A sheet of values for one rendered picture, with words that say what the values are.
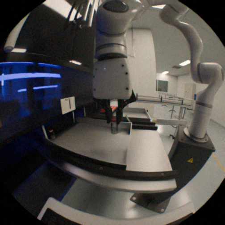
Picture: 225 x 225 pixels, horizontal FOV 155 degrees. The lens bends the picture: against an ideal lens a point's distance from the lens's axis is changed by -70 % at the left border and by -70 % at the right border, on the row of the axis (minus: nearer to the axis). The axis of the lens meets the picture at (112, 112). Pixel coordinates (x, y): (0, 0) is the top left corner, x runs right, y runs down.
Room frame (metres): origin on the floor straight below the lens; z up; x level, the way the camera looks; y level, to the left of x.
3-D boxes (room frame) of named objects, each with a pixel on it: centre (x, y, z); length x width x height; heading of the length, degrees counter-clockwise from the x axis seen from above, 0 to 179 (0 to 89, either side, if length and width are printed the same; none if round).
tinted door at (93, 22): (0.57, 0.13, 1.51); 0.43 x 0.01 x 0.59; 166
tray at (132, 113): (0.59, -0.09, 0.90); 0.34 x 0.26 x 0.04; 75
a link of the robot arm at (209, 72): (0.22, -0.51, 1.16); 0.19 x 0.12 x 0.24; 4
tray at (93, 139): (0.29, 0.10, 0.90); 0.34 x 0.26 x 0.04; 76
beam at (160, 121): (1.39, -0.81, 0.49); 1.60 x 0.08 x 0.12; 76
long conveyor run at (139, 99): (1.43, -0.67, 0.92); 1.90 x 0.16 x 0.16; 76
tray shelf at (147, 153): (0.44, -0.01, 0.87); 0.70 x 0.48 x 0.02; 166
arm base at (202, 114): (0.26, -0.51, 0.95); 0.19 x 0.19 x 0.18
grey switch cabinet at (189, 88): (4.66, -6.06, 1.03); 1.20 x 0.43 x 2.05; 166
